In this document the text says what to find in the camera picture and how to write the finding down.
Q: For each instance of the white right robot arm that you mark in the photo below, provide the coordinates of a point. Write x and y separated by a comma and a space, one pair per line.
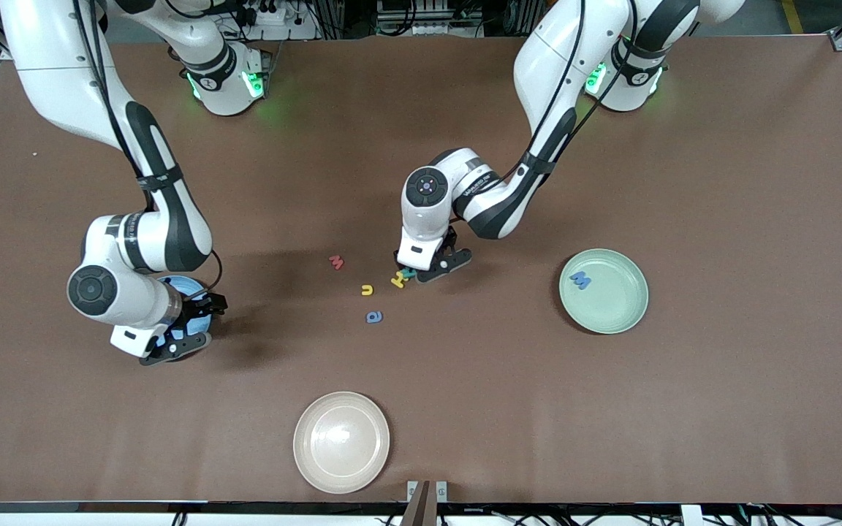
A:
55, 73

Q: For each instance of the green plate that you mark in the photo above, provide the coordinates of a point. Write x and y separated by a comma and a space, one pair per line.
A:
611, 307

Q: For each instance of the blue plate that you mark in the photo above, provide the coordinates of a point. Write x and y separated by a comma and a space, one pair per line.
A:
187, 286

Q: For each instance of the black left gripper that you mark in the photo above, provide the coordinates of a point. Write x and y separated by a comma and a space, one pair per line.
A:
449, 240

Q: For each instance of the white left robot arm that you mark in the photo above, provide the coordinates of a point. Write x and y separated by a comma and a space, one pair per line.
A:
560, 58

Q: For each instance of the blue foam letter a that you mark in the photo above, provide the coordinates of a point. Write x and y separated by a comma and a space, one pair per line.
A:
378, 317

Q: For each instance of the blue foam letter W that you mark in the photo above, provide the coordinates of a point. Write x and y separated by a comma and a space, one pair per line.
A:
580, 280

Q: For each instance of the red foam letter m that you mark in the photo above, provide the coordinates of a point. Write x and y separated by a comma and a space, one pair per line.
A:
336, 262

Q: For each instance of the white power strip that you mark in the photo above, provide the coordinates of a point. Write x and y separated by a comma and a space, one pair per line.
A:
271, 13

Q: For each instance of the beige plate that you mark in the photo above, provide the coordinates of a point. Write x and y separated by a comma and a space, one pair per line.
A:
341, 443

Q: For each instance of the metal mount bracket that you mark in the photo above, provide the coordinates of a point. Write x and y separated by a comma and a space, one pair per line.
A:
427, 504

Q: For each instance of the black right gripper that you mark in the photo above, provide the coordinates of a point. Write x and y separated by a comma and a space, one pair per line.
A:
197, 313

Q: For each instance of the yellow foam letter H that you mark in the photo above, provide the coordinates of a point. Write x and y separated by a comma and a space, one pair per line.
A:
397, 280

